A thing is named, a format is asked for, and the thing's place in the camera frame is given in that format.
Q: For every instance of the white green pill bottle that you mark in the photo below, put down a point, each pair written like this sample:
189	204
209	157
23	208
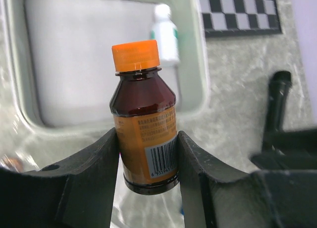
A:
164	31

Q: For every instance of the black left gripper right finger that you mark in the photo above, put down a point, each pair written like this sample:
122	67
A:
281	194

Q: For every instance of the white medicine kit case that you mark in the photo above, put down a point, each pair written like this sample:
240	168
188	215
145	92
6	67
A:
60	61

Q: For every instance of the black white chessboard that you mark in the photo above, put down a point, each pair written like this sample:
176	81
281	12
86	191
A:
230	18

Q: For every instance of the black marker orange cap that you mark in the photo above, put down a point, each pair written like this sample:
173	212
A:
278	88

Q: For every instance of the brown bottle orange cap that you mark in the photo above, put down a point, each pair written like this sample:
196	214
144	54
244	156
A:
143	108

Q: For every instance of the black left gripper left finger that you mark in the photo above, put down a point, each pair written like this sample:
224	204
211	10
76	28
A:
76	192

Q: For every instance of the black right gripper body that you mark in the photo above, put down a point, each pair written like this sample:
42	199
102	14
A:
288	151

